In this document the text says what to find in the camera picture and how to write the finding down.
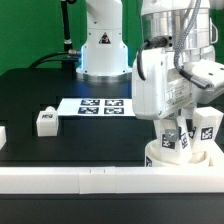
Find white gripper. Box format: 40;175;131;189
132;47;224;142

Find black cable bundle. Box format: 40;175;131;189
28;49;82;70

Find white left fence piece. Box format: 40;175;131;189
0;126;6;150

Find white round stool seat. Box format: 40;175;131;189
145;140;210;167

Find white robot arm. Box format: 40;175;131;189
77;0;224;120

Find white marker sheet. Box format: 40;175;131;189
57;98;134;117

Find white front fence bar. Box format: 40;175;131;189
0;167;224;194

